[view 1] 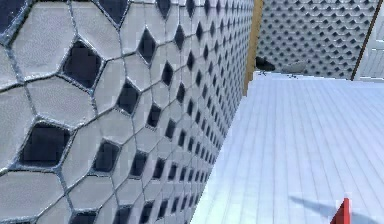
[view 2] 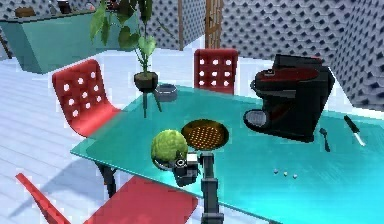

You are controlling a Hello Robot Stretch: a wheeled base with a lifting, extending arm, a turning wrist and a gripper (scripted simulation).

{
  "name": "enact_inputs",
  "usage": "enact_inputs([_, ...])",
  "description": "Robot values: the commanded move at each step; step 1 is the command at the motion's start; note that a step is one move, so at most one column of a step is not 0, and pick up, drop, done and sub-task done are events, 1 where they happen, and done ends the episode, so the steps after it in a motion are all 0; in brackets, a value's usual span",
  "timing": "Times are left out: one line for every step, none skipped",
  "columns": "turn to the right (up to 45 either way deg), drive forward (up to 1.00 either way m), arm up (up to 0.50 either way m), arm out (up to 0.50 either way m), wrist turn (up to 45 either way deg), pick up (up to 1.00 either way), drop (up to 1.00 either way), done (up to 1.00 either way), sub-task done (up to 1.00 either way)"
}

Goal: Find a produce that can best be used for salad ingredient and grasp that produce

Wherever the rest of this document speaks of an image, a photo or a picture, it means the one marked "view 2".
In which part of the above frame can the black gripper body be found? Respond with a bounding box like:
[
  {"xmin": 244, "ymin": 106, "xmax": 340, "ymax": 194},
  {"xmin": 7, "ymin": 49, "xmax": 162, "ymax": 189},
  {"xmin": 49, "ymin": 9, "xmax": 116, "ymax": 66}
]
[{"xmin": 172, "ymin": 157, "xmax": 200, "ymax": 188}]

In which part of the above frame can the red perforated chair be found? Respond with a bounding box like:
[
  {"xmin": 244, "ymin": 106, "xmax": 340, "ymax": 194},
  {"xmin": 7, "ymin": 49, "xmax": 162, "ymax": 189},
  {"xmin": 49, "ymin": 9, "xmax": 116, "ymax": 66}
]
[
  {"xmin": 51, "ymin": 58, "xmax": 122, "ymax": 138},
  {"xmin": 15, "ymin": 172, "xmax": 200, "ymax": 224},
  {"xmin": 193, "ymin": 48, "xmax": 240, "ymax": 96}
]

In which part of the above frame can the black handled knife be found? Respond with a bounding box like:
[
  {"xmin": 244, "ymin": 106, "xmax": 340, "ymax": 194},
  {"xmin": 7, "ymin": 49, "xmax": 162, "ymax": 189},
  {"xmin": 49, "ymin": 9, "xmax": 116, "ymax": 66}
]
[{"xmin": 343, "ymin": 114, "xmax": 367, "ymax": 147}]

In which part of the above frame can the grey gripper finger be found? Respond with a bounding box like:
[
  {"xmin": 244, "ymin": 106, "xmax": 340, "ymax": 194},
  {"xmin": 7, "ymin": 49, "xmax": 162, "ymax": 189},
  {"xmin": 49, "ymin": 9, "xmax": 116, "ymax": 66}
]
[{"xmin": 152, "ymin": 156, "xmax": 176, "ymax": 171}]

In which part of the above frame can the green lettuce head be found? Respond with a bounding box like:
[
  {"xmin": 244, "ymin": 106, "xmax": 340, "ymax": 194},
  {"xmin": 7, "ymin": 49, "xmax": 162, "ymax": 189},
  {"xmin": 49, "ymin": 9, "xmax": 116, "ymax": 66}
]
[{"xmin": 150, "ymin": 129, "xmax": 190, "ymax": 168}]

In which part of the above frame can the brown round object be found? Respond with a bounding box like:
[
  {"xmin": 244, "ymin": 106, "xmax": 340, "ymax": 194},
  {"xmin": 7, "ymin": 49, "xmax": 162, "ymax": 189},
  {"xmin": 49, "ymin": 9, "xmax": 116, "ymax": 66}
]
[{"xmin": 14, "ymin": 6, "xmax": 37, "ymax": 19}]

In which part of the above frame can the teal glass table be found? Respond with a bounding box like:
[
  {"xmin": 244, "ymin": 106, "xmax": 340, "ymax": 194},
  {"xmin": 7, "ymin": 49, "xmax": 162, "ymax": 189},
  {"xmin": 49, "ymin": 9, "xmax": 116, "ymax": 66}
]
[{"xmin": 69, "ymin": 83, "xmax": 384, "ymax": 224}]

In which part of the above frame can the round brown perforated pan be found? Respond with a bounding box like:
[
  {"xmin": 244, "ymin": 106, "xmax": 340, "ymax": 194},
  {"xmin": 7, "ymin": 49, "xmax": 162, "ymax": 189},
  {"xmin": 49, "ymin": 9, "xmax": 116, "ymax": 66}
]
[{"xmin": 180, "ymin": 118, "xmax": 230, "ymax": 152}]

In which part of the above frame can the dark mug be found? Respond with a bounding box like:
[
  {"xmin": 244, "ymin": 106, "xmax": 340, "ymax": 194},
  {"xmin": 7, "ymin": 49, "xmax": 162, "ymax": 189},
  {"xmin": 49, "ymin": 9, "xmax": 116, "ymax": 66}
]
[{"xmin": 57, "ymin": 0, "xmax": 72, "ymax": 15}]

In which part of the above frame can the wooden room door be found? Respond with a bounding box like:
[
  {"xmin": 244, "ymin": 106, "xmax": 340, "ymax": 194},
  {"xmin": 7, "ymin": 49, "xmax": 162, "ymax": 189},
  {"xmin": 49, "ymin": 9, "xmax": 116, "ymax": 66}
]
[{"xmin": 204, "ymin": 0, "xmax": 224, "ymax": 50}]

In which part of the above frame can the teal kitchen counter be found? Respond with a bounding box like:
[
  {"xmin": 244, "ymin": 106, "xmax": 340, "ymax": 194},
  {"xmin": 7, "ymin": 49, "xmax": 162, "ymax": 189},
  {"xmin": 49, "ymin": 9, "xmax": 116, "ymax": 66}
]
[{"xmin": 0, "ymin": 9, "xmax": 141, "ymax": 75}]

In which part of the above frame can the grey round bowl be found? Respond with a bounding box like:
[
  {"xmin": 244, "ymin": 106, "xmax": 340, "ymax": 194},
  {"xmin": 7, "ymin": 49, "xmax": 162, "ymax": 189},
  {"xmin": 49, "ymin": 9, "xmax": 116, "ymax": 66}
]
[{"xmin": 153, "ymin": 83, "xmax": 179, "ymax": 103}]

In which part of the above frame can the green house plant in pot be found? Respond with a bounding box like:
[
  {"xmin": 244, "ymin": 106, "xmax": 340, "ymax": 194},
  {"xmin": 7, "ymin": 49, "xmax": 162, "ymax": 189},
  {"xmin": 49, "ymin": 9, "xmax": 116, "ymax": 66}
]
[{"xmin": 89, "ymin": 0, "xmax": 164, "ymax": 118}]

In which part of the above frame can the black spoon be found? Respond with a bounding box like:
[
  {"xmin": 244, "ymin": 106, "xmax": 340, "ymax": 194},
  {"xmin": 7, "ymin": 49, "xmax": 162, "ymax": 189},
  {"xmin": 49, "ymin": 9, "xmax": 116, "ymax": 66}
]
[{"xmin": 318, "ymin": 127, "xmax": 332, "ymax": 153}]

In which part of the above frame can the black and red coffee machine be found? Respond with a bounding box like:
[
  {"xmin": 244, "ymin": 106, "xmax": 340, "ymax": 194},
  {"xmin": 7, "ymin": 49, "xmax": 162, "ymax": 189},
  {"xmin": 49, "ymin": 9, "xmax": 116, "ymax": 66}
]
[{"xmin": 242, "ymin": 53, "xmax": 336, "ymax": 144}]

